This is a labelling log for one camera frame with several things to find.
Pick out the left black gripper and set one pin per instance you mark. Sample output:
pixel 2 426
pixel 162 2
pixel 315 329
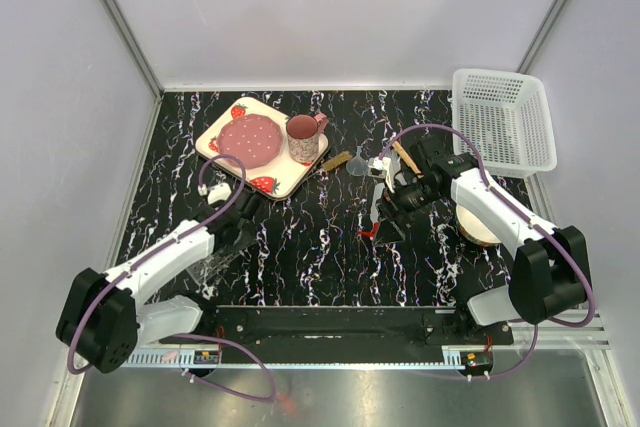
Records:
pixel 247 240

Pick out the clear test tube rack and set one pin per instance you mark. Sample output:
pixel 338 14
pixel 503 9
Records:
pixel 211 268

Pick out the pink dotted plate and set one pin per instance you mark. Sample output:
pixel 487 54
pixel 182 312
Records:
pixel 255 140

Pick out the white wash bottle red cap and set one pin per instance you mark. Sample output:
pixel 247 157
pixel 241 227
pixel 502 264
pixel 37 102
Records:
pixel 374 212

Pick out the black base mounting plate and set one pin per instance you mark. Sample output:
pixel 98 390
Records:
pixel 341 336

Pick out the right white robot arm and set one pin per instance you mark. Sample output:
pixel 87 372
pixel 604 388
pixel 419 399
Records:
pixel 550 269

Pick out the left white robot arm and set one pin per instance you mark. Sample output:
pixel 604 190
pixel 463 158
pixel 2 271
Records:
pixel 106 316

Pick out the white plastic basket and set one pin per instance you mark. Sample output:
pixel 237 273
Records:
pixel 507 117

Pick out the cream floral bowl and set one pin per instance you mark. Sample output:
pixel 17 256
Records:
pixel 473 229

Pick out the clear plastic funnel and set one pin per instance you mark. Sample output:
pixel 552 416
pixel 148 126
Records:
pixel 357 166

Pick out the wooden test tube clamp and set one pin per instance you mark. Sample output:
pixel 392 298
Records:
pixel 407 159

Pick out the pink patterned mug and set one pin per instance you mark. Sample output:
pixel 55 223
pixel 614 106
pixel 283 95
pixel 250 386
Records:
pixel 303 133

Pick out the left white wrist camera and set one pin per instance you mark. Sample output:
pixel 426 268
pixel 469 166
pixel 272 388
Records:
pixel 217 193

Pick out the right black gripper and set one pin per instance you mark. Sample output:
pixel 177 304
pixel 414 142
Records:
pixel 388 231

